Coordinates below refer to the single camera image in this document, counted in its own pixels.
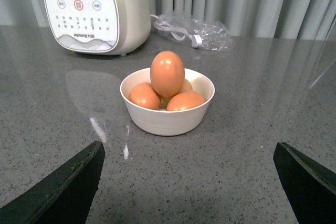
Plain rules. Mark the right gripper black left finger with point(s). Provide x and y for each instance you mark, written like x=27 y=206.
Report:
x=65 y=195

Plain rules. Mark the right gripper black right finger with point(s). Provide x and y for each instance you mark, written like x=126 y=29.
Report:
x=309 y=186

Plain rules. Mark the brown egg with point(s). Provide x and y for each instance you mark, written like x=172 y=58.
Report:
x=167 y=73
x=185 y=100
x=145 y=96

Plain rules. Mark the pale egg back in bowl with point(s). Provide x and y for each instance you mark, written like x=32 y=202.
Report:
x=186 y=86

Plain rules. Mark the white ceramic bowl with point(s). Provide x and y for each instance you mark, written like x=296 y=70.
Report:
x=164 y=123

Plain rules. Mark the white blender base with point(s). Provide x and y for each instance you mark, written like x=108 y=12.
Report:
x=101 y=27

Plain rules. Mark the clear plastic bag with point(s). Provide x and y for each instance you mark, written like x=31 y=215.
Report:
x=184 y=29

